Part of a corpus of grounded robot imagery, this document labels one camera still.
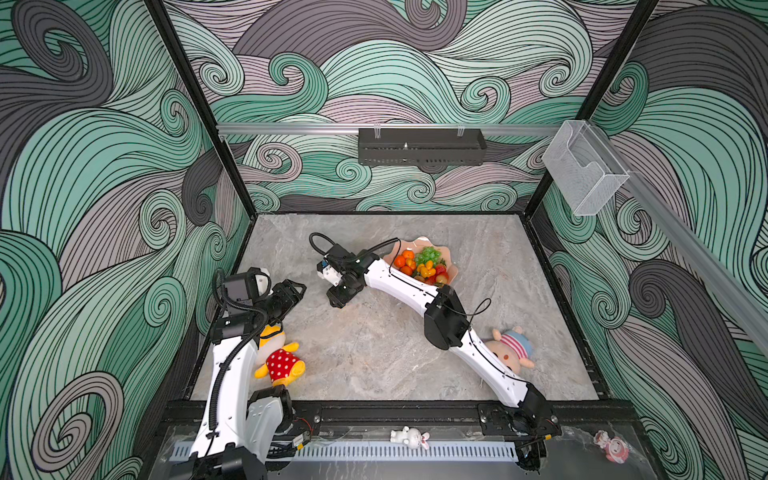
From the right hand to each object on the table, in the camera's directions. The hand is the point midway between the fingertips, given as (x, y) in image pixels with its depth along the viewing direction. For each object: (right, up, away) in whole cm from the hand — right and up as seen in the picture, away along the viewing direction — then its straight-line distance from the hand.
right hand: (337, 297), depth 94 cm
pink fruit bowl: (+28, +17, +10) cm, 34 cm away
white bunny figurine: (+21, -28, -25) cm, 43 cm away
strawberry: (+34, +9, +4) cm, 35 cm away
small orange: (+24, +13, +9) cm, 29 cm away
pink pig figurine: (+68, -29, -27) cm, 78 cm away
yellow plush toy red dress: (-13, -14, -16) cm, 25 cm away
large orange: (+20, +11, +7) cm, 24 cm away
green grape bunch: (+30, +14, +4) cm, 33 cm away
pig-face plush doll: (+50, -11, -15) cm, 53 cm away
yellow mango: (+29, +9, +1) cm, 30 cm away
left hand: (-8, +5, -15) cm, 18 cm away
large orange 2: (+23, +8, +4) cm, 25 cm away
